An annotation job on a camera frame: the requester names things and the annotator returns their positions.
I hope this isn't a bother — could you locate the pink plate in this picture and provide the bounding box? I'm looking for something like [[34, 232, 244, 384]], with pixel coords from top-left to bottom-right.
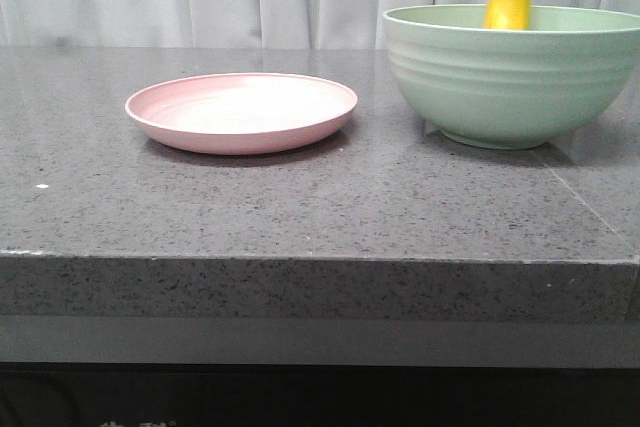
[[125, 73, 358, 155]]

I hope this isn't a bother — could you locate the green ribbed bowl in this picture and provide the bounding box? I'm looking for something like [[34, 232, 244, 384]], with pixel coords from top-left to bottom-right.
[[383, 4, 639, 150]]

